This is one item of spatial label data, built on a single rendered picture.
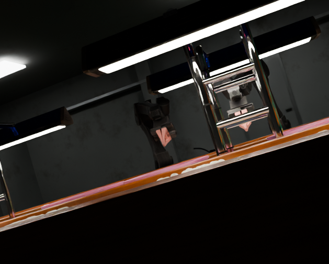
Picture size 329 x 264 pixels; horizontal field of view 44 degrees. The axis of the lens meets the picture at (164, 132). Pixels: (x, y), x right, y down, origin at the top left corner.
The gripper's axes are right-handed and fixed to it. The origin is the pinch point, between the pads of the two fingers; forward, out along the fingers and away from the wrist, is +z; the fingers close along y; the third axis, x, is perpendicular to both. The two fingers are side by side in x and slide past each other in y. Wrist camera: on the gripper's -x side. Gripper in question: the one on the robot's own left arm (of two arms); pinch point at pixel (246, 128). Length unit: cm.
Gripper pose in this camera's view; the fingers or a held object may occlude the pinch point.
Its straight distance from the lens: 150.7
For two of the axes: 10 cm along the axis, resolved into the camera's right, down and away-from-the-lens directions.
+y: 9.3, -3.1, -2.2
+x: 3.8, 7.1, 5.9
